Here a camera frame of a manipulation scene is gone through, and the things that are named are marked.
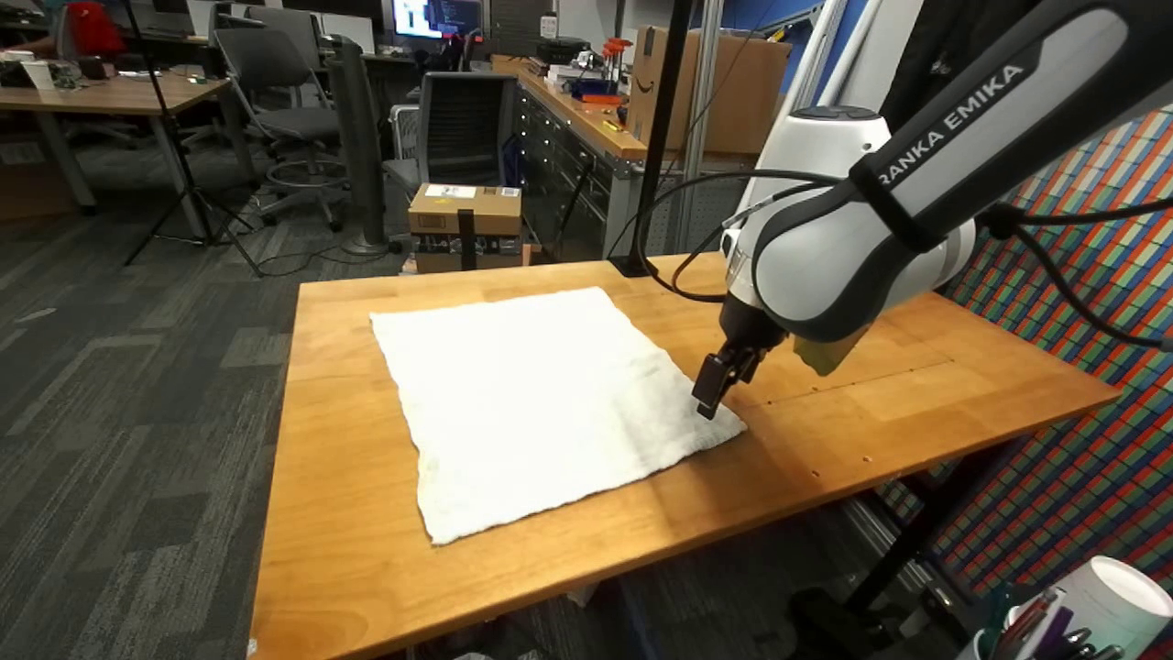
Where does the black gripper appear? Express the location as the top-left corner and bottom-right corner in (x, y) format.
(694, 297), (784, 411)

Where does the white towel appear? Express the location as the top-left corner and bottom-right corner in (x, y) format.
(371, 286), (744, 543)

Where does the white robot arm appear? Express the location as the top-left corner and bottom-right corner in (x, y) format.
(694, 0), (1173, 415)

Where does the black vertical pole stand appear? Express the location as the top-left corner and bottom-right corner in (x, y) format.
(611, 0), (694, 277)

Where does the grey drawer cabinet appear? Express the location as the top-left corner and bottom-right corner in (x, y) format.
(518, 68), (645, 260)

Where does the large cardboard box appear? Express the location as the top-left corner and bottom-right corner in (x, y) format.
(628, 26), (787, 158)

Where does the colourful woven cloth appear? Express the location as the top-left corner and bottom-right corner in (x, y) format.
(909, 101), (1173, 601)

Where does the computer monitor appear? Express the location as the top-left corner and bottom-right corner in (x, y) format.
(388, 0), (485, 37)

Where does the white paper cup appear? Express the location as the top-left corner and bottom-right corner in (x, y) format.
(1036, 554), (1173, 660)

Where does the grey office chair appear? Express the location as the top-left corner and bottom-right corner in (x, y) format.
(211, 26), (349, 226)

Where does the wooden office desk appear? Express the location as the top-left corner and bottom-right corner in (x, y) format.
(0, 72), (232, 210)

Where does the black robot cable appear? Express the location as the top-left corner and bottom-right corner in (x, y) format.
(606, 165), (1173, 360)

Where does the black table leg frame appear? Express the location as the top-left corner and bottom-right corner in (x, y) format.
(787, 447), (1002, 660)

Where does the black camera tripod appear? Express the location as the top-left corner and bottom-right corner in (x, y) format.
(122, 0), (259, 276)

